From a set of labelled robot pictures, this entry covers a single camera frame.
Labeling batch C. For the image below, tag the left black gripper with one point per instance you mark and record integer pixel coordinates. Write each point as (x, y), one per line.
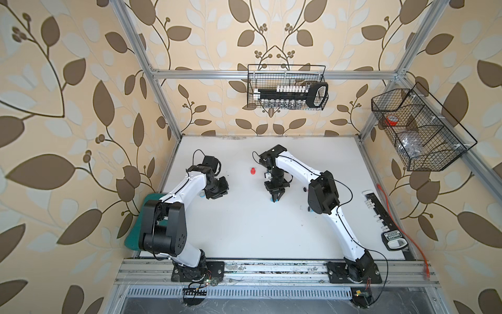
(223, 190)

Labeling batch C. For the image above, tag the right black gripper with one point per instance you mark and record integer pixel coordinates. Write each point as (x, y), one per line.
(274, 191)

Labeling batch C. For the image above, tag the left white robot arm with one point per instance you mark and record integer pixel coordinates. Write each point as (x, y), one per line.
(163, 228)

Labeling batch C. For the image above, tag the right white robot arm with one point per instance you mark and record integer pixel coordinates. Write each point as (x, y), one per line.
(323, 198)

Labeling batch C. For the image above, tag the black white tool in basket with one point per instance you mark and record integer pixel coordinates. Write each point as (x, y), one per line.
(312, 96)

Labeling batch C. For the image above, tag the green cloth bag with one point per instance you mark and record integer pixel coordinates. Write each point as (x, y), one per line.
(132, 240)

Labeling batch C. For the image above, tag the handheld label device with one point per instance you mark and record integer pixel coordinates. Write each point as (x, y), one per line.
(391, 236)

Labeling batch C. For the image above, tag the red tape roll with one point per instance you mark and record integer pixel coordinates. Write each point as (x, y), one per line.
(391, 120)

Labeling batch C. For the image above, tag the clear plastic bag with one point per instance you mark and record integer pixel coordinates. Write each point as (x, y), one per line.
(410, 144)

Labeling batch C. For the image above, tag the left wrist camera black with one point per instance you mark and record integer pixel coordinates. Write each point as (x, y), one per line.
(213, 163)

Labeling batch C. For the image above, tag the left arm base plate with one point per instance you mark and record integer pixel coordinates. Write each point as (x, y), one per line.
(197, 271)

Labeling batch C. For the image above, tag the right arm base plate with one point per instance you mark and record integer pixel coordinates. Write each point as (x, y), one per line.
(354, 272)

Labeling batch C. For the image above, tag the black wire basket back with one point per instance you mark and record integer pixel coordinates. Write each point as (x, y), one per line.
(273, 75)

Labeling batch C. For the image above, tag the black wire basket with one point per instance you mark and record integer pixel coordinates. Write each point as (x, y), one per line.
(273, 75)
(443, 136)

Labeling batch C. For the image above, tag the black wire basket right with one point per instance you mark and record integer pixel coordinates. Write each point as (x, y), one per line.
(443, 136)

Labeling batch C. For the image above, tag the aluminium rail front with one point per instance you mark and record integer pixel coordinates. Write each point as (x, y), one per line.
(276, 273)

